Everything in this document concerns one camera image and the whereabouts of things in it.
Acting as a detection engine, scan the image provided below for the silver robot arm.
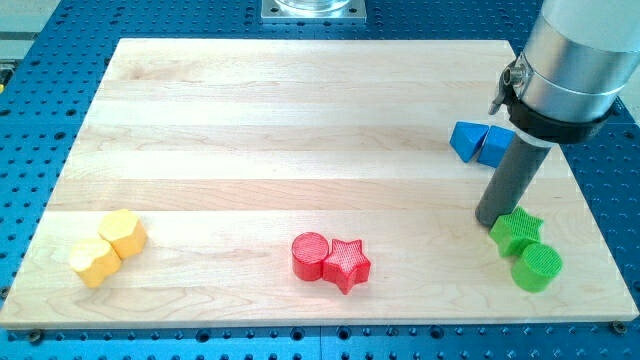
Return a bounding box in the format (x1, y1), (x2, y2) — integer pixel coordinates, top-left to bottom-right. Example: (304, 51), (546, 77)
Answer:
(489, 0), (639, 144)

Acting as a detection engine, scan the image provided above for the red star block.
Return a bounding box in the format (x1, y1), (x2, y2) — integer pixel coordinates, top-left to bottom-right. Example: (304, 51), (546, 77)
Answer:
(322, 239), (371, 295)

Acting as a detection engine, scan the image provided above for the green star block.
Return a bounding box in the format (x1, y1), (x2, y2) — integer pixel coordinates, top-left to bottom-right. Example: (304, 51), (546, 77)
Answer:
(489, 206), (544, 257)

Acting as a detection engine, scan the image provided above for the red cylinder block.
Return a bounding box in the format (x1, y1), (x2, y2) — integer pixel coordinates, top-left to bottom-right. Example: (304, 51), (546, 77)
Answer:
(291, 232), (329, 281)

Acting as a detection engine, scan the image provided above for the wooden board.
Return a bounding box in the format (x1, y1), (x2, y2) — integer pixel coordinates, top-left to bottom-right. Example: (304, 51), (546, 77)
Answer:
(1, 39), (638, 329)

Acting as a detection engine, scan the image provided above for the blue triangle block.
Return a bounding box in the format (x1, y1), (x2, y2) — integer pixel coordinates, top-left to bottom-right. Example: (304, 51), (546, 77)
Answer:
(449, 121), (490, 163)

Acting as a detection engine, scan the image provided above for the blue cube block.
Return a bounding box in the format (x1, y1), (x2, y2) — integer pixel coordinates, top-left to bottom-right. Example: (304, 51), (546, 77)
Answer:
(477, 126), (515, 168)

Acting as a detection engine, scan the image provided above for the yellow hexagon block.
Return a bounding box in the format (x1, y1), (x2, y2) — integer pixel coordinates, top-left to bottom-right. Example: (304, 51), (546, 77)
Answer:
(98, 209), (147, 259)

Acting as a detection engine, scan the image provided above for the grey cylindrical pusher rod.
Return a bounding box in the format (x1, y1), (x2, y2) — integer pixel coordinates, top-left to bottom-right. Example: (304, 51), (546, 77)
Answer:
(475, 135), (553, 228)

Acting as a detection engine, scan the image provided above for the green cylinder block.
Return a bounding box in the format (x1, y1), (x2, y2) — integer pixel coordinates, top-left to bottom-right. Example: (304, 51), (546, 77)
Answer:
(511, 243), (563, 293)

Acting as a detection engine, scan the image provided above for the yellow heart block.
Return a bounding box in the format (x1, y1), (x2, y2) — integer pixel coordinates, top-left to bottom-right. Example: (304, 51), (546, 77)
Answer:
(69, 238), (122, 288)

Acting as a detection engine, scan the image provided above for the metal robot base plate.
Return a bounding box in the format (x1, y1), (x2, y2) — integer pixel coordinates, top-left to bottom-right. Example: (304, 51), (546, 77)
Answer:
(260, 0), (367, 23)

